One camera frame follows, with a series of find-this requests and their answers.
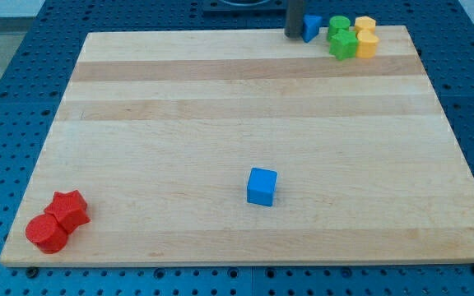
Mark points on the yellow pentagon block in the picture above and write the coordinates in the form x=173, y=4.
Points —
x=365, y=23

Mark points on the green cylinder block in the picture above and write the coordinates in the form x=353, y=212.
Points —
x=337, y=23

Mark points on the red cylinder block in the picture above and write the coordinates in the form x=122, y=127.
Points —
x=46, y=234

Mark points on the blue triangle block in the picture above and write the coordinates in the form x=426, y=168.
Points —
x=311, y=27

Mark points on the blue cube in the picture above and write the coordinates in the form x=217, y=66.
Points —
x=261, y=187

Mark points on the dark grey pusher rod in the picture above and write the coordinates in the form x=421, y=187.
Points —
x=294, y=18

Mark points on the red star block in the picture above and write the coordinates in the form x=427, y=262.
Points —
x=69, y=210

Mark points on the green star block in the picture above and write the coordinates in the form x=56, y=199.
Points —
x=343, y=45

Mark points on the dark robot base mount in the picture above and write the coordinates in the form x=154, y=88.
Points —
x=220, y=6

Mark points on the yellow heart block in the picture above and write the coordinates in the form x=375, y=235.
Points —
x=367, y=44

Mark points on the wooden board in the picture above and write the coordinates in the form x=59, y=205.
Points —
x=159, y=131

